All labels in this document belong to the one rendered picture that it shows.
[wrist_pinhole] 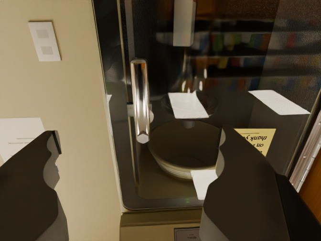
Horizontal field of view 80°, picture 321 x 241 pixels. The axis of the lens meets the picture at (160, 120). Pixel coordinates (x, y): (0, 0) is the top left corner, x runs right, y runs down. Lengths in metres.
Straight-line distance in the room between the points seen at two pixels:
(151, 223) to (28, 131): 0.66
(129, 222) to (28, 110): 0.61
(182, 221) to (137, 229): 0.08
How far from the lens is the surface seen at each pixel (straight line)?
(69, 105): 0.79
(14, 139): 0.96
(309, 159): 0.39
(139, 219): 0.40
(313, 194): 0.50
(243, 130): 0.30
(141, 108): 0.19
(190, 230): 0.40
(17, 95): 0.85
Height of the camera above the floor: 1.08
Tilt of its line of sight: 29 degrees up
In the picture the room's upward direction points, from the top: 180 degrees clockwise
